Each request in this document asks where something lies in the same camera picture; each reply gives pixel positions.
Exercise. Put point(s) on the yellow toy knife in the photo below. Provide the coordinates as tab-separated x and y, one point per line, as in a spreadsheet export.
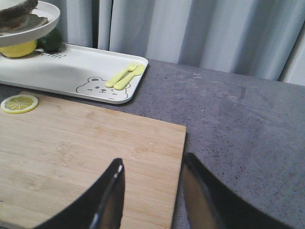
123	82

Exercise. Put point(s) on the yellow toy fork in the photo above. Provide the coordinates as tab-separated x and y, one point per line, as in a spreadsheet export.
131	67

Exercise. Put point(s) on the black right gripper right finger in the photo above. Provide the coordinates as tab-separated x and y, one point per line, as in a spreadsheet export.
212	205

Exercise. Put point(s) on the yellow lemon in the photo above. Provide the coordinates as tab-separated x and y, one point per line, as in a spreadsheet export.
19	50

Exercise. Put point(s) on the white rectangular tray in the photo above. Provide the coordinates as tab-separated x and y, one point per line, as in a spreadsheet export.
75	71

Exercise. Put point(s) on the green lime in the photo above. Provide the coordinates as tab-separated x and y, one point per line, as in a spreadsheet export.
51	42

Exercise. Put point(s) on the lemon slice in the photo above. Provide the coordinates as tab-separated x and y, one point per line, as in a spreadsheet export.
19	104

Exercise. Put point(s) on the grey curtain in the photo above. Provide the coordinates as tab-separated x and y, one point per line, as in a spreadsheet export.
260	38

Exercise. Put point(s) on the wooden cutting board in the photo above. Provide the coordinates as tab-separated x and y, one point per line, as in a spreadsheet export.
52	154

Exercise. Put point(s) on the white round plate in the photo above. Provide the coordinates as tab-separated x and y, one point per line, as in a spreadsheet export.
43	9

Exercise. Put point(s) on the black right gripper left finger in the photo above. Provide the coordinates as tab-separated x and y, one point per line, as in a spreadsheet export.
99	207

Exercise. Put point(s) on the bread slice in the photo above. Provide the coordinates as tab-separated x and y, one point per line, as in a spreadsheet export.
23	23
14	8

